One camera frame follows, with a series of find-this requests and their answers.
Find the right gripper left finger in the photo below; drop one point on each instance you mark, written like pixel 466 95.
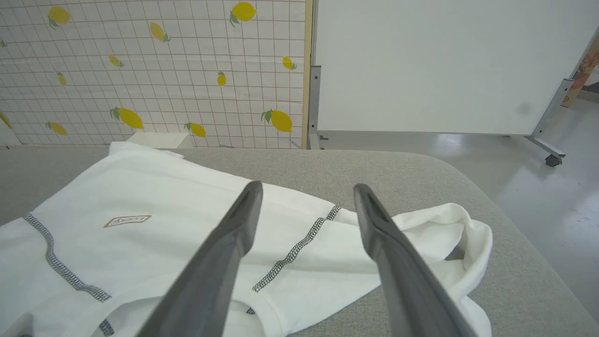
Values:
pixel 210 281

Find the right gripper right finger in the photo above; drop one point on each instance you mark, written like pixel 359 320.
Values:
pixel 407 290

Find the white shirt with grey stitching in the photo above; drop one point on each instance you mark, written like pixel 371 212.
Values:
pixel 140 252

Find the white rectangular box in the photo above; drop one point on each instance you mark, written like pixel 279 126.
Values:
pixel 159 139

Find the lemon print partition screen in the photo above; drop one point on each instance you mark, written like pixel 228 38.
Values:
pixel 164 70

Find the grey panel leg with caster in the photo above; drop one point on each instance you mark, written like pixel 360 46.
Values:
pixel 547 121

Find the white partition panel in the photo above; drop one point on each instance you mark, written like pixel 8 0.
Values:
pixel 444 65

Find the colourful printed board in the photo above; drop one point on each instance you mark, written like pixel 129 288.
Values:
pixel 582 75

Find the grey metal partition post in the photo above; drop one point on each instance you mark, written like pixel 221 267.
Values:
pixel 314 103

